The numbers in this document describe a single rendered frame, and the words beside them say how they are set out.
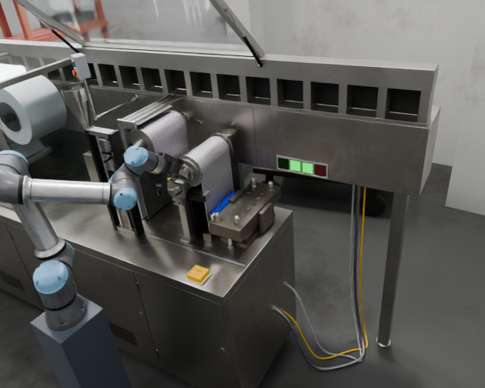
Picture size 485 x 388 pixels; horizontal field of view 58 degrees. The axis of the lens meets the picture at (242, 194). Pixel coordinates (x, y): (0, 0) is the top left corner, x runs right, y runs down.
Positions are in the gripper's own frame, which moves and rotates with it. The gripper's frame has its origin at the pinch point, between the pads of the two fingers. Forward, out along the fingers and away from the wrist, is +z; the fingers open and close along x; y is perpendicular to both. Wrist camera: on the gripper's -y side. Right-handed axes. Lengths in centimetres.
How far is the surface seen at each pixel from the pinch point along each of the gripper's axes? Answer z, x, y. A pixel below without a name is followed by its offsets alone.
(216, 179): 16.1, -5.7, 4.5
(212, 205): 18.0, -5.7, -7.2
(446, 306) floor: 155, -108, -30
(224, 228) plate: 13.3, -17.6, -15.7
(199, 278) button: 2.5, -18.1, -37.8
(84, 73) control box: -21, 53, 35
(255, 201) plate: 30.8, -20.3, -0.2
